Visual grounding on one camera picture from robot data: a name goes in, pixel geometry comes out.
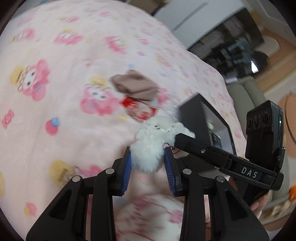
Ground black storage box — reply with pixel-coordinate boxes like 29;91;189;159
179;93;237;156

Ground black glass table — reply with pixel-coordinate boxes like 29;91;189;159
187;7;270;78

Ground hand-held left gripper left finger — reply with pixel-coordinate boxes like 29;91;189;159
26;146;133;241

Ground red paper packet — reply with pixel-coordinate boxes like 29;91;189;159
121;97;159;123

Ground person's right hand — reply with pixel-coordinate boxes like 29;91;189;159
251;192;270;217

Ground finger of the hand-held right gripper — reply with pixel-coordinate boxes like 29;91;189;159
174;133;233;173

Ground pink printed blanket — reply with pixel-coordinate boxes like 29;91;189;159
0;0;245;241

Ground white fluffy heart plush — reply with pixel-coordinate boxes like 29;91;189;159
129;115;196;173

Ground beige printed cloth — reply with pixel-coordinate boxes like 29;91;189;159
110;70;160;102

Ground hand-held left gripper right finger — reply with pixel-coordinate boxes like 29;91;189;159
164;148;270;241

